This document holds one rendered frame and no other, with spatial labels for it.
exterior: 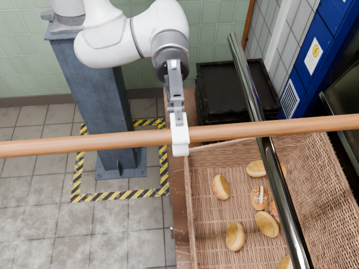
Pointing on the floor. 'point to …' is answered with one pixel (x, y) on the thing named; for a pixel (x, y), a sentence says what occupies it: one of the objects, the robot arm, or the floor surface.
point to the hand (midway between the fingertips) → (179, 134)
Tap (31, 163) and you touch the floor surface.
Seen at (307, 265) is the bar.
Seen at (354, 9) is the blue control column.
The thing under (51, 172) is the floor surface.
